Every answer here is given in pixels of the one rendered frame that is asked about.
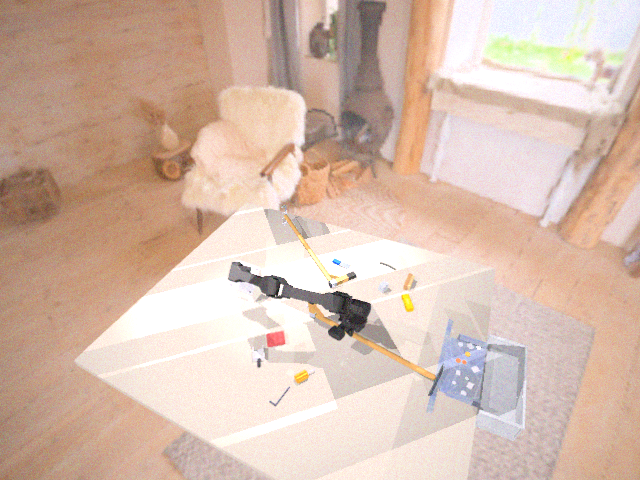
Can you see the yellow rectangular block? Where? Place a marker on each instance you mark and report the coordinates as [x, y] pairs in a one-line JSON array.
[[407, 303]]

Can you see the long orange l-shaped rod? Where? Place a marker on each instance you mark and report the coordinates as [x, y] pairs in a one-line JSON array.
[[331, 282]]

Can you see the red rectangular block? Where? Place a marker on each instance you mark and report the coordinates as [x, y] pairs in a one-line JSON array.
[[275, 338]]

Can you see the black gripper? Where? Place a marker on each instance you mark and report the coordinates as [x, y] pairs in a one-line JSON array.
[[339, 332]]

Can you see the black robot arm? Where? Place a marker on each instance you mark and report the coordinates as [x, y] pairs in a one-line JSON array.
[[337, 302]]

